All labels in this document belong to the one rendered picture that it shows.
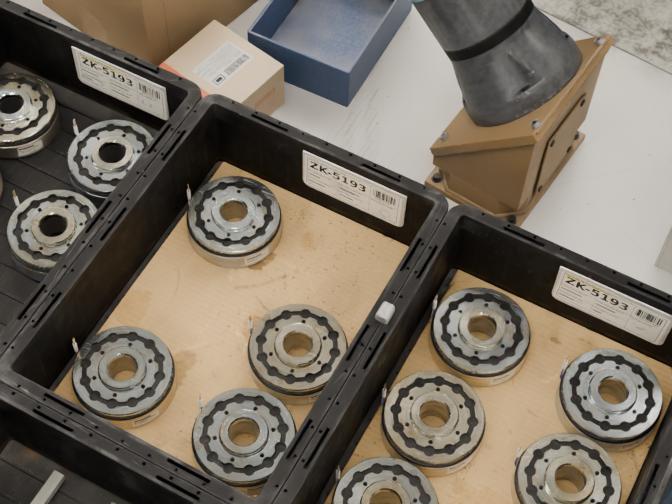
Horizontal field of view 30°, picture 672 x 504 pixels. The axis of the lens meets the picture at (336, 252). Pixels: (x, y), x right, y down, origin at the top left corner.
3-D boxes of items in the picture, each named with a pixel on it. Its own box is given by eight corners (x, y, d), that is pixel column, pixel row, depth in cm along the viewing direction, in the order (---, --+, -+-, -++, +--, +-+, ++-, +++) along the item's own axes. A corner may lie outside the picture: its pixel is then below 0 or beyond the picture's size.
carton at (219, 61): (217, 57, 170) (214, 19, 164) (284, 102, 166) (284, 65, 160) (134, 128, 163) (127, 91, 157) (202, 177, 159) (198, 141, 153)
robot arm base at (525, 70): (510, 56, 160) (470, -7, 156) (603, 36, 148) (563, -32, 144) (450, 133, 153) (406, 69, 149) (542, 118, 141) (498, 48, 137)
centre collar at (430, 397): (420, 386, 126) (421, 383, 126) (466, 405, 125) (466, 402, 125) (401, 426, 124) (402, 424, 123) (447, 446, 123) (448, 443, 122)
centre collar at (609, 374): (600, 362, 128) (601, 359, 128) (644, 386, 127) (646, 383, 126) (579, 399, 126) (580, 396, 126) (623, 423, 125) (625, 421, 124)
